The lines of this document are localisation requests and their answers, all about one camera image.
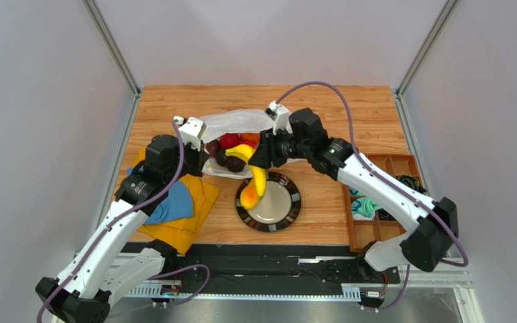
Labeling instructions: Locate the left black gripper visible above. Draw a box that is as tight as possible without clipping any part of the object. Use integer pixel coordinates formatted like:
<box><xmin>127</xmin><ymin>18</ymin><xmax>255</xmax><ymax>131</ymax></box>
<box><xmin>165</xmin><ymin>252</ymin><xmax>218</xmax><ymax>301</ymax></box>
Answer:
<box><xmin>164</xmin><ymin>138</ymin><xmax>210</xmax><ymax>186</ymax></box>

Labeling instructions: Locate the yellow banana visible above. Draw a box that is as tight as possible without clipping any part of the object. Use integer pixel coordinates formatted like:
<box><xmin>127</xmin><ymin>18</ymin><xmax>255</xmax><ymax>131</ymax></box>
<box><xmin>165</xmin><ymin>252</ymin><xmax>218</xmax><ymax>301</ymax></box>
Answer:
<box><xmin>226</xmin><ymin>144</ymin><xmax>267</xmax><ymax>205</ymax></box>

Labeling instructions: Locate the orange toy pumpkin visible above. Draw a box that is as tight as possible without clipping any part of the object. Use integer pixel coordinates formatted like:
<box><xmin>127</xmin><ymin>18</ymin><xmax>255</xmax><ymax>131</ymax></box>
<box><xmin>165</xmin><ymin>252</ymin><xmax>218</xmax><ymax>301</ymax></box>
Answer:
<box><xmin>240</xmin><ymin>133</ymin><xmax>261</xmax><ymax>145</ymax></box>

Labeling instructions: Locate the white plastic bag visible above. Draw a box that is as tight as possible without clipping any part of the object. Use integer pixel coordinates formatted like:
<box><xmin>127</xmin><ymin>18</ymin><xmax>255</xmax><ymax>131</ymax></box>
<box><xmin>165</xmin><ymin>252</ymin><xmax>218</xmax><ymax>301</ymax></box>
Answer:
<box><xmin>197</xmin><ymin>108</ymin><xmax>306</xmax><ymax>181</ymax></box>

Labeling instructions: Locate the red apple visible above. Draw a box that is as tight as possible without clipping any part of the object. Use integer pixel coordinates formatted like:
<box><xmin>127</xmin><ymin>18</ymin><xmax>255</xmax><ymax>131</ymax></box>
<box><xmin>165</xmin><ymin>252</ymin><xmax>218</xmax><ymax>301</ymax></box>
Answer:
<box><xmin>219</xmin><ymin>133</ymin><xmax>241</xmax><ymax>149</ymax></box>
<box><xmin>241</xmin><ymin>141</ymin><xmax>258</xmax><ymax>149</ymax></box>

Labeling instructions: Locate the yellow orange mango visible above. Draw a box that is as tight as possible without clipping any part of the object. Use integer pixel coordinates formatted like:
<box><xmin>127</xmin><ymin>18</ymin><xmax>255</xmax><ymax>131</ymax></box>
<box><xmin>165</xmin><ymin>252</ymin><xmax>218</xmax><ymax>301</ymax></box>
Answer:
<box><xmin>240</xmin><ymin>178</ymin><xmax>260</xmax><ymax>210</ymax></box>

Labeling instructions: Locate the dark purple fruit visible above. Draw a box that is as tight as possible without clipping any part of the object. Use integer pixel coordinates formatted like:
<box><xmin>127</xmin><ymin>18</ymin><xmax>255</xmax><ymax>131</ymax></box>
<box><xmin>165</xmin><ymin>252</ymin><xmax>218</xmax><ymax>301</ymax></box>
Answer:
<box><xmin>205</xmin><ymin>139</ymin><xmax>222</xmax><ymax>157</ymax></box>

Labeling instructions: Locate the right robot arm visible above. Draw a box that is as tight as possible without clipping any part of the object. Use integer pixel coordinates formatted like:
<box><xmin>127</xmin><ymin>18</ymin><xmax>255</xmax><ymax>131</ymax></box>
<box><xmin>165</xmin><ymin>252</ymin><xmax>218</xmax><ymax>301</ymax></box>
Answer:
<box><xmin>250</xmin><ymin>103</ymin><xmax>463</xmax><ymax>272</ymax></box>

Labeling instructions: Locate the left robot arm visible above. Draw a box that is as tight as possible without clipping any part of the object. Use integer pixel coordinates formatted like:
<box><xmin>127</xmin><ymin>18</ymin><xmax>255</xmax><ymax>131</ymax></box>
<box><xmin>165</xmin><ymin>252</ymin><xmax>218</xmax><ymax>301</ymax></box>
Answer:
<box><xmin>35</xmin><ymin>134</ymin><xmax>209</xmax><ymax>322</ymax></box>

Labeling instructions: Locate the blue cloth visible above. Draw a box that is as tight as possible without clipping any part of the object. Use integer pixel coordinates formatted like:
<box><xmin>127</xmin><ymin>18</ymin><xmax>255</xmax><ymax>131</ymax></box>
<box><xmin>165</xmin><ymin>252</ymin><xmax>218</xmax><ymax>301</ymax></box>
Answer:
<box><xmin>145</xmin><ymin>180</ymin><xmax>194</xmax><ymax>225</ymax></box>

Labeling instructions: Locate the black round plate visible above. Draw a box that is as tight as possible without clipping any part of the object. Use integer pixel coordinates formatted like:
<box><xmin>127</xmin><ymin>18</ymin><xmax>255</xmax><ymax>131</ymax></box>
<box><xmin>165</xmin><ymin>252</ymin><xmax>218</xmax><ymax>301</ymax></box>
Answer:
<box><xmin>235</xmin><ymin>172</ymin><xmax>302</xmax><ymax>233</ymax></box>

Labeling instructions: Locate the yellow cloth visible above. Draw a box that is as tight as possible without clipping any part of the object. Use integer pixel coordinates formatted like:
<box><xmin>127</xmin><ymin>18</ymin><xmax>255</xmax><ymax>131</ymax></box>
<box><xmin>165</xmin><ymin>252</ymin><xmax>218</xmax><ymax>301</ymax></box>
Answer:
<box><xmin>131</xmin><ymin>147</ymin><xmax>221</xmax><ymax>256</ymax></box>

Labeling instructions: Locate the teal sock lower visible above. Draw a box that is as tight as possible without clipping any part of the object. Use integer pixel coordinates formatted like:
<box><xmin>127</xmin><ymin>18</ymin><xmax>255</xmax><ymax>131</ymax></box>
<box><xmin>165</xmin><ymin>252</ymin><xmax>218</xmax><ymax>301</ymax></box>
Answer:
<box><xmin>351</xmin><ymin>196</ymin><xmax>382</xmax><ymax>221</ymax></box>

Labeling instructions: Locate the wooden compartment tray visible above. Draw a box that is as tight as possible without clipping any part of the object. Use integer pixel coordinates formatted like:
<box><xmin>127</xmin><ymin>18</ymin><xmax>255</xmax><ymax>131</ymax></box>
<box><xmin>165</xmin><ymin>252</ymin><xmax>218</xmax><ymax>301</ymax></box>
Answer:
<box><xmin>342</xmin><ymin>154</ymin><xmax>423</xmax><ymax>252</ymax></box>

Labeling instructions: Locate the dark patterned sock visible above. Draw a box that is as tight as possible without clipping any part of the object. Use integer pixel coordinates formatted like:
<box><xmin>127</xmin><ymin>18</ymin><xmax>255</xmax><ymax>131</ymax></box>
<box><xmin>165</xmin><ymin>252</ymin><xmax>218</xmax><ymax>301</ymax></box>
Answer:
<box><xmin>397</xmin><ymin>174</ymin><xmax>427</xmax><ymax>194</ymax></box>

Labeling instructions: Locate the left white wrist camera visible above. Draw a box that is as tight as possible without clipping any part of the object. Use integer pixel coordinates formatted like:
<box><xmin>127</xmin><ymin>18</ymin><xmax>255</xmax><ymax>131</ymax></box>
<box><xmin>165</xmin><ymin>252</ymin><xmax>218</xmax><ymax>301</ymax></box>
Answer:
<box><xmin>173</xmin><ymin>116</ymin><xmax>206</xmax><ymax>151</ymax></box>

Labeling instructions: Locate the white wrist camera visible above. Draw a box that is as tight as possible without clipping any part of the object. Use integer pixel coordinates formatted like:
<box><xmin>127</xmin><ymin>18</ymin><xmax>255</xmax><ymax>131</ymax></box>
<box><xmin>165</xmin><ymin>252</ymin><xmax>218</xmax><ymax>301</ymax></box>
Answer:
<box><xmin>173</xmin><ymin>116</ymin><xmax>206</xmax><ymax>151</ymax></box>
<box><xmin>265</xmin><ymin>101</ymin><xmax>291</xmax><ymax>135</ymax></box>

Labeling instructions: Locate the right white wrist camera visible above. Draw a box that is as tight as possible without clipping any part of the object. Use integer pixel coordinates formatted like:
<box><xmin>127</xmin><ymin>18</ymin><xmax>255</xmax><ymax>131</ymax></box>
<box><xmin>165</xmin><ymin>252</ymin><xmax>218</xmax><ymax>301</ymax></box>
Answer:
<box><xmin>265</xmin><ymin>101</ymin><xmax>291</xmax><ymax>135</ymax></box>

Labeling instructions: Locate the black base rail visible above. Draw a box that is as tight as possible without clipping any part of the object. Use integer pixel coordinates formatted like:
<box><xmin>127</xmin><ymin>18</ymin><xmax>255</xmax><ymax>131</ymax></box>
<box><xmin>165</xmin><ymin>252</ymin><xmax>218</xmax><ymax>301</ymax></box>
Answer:
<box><xmin>128</xmin><ymin>244</ymin><xmax>403</xmax><ymax>307</ymax></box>

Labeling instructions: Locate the left aluminium frame post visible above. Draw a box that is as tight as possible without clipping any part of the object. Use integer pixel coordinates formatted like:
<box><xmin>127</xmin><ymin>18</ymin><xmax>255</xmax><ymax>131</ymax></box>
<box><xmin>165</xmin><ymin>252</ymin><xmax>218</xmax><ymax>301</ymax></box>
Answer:
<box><xmin>82</xmin><ymin>0</ymin><xmax>141</xmax><ymax>96</ymax></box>

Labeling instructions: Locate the aluminium frame post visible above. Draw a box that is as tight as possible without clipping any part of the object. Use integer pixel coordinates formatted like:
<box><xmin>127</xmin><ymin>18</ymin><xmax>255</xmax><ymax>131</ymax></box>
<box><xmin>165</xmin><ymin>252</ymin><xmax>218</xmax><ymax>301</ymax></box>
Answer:
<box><xmin>82</xmin><ymin>0</ymin><xmax>141</xmax><ymax>96</ymax></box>
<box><xmin>394</xmin><ymin>0</ymin><xmax>460</xmax><ymax>97</ymax></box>

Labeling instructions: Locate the right aluminium frame post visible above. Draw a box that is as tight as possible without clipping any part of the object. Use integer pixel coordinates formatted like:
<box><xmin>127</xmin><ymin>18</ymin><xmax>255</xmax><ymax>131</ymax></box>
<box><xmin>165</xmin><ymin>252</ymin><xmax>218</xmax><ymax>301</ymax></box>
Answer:
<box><xmin>394</xmin><ymin>0</ymin><xmax>460</xmax><ymax>97</ymax></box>

